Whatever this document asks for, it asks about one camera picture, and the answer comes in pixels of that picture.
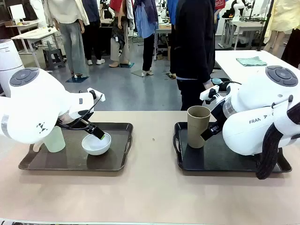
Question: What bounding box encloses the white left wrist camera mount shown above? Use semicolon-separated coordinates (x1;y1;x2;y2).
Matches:
87;88;105;102

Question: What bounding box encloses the person in beige trousers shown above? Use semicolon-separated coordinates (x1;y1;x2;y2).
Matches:
109;0;135;68

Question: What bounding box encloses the white bowl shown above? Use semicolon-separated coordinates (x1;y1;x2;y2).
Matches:
81;132;112;156

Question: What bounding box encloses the white computer monitor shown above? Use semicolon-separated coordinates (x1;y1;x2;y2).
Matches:
7;4;26;24

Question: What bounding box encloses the person in blue shirt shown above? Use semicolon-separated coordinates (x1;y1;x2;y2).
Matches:
134;0;159;76

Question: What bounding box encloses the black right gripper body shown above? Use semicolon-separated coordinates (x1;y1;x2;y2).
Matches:
210;100;227;128

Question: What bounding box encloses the grey plastic stool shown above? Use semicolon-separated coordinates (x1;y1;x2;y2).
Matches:
43;48;66;70

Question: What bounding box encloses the blue floor mat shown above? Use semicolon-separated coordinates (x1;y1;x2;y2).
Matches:
65;75;90;83

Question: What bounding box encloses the white background desk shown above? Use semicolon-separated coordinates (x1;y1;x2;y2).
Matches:
11;27;59;68

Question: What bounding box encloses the person in jeans, white jacket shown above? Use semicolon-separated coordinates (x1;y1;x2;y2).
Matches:
44;0;90;78

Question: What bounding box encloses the person in dark clothes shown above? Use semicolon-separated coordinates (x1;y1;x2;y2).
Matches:
82;0;105;66

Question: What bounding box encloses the green cloth mat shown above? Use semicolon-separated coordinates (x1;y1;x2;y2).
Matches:
236;57;268;67

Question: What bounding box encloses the thin black left wrist cable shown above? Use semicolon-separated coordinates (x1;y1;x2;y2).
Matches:
56;90;97;131

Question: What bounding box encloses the white side table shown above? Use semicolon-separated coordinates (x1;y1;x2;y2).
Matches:
214;49;300;82

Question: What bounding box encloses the pale green tall cup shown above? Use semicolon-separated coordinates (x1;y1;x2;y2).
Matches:
43;126;66;153

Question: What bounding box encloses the person in black jacket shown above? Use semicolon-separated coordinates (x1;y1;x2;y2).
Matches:
170;0;216;111

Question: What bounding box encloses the white cylindrical air purifier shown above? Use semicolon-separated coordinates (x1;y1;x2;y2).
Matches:
0;39;24;97

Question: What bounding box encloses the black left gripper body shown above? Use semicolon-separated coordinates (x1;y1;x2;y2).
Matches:
77;109;96;129

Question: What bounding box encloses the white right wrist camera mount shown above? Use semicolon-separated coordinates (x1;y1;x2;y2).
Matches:
200;85;220;102

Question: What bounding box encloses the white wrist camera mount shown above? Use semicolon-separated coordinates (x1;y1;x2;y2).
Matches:
87;88;105;102
200;85;220;102

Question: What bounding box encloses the dark brown serving tray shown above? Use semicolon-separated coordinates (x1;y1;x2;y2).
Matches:
18;122;134;172

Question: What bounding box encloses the background workbench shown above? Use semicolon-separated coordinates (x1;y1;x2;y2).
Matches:
222;18;268;50

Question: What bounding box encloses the black serving tray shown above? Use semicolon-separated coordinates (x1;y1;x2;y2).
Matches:
172;121;293;173

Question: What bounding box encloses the black stand pole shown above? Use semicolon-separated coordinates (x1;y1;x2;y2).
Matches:
256;0;275;52

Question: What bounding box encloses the brown tall cup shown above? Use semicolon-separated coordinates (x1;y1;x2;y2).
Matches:
187;105;211;149

